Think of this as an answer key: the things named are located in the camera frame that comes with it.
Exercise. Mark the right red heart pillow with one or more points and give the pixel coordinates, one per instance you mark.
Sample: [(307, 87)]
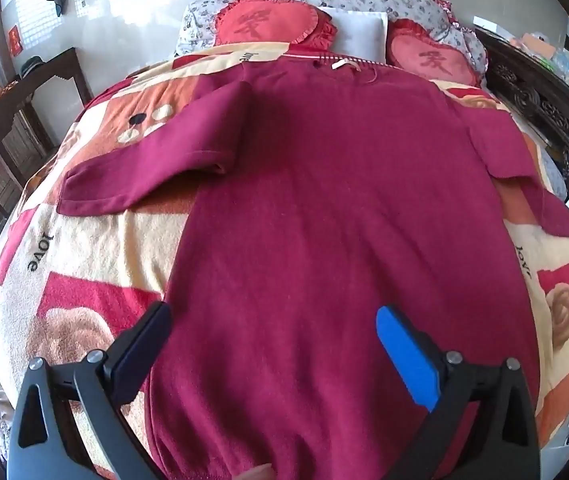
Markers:
[(410, 47)]

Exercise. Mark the dark carved wooden cabinet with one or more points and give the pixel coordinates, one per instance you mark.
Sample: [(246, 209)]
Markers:
[(537, 94)]

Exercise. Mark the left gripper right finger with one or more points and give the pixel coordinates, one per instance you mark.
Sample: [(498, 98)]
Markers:
[(502, 441)]

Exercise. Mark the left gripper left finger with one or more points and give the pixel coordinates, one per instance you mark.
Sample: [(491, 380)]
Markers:
[(45, 441)]

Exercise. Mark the red wall decoration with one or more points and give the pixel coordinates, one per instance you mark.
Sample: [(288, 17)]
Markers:
[(14, 41)]

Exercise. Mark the black hat on table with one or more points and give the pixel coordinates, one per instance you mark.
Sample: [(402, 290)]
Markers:
[(30, 65)]

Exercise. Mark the red heart pillow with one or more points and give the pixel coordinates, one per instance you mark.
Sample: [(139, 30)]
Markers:
[(289, 21), (410, 47)]

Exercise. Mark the left red heart pillow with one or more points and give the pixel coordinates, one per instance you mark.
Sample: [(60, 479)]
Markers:
[(289, 21)]

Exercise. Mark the dark wooden side table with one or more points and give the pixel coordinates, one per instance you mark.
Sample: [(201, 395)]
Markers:
[(25, 144)]

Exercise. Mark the white pillow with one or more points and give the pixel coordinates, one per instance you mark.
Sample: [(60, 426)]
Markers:
[(360, 34)]

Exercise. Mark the maroon fleece garment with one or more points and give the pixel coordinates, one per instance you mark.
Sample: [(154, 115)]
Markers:
[(330, 193)]

